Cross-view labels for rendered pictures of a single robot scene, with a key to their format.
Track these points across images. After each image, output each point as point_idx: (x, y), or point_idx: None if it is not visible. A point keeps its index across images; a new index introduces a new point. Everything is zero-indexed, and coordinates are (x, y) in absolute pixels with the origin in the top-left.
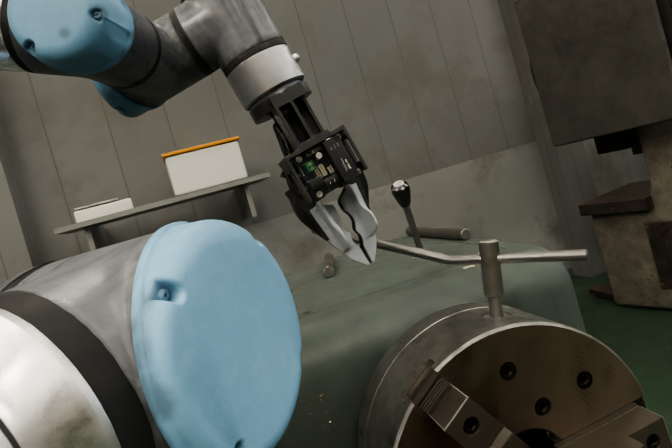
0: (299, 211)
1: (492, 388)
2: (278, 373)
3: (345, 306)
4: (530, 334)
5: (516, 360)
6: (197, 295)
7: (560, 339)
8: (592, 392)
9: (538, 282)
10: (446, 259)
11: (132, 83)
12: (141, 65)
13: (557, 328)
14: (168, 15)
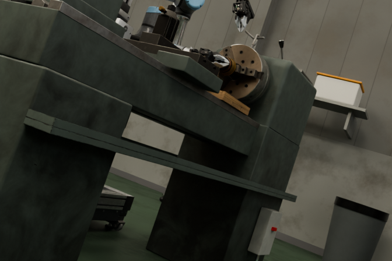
0: (235, 17)
1: (237, 53)
2: (196, 2)
3: None
4: (248, 48)
5: (243, 51)
6: None
7: (252, 52)
8: (252, 64)
9: (278, 63)
10: (252, 37)
11: None
12: None
13: (254, 50)
14: None
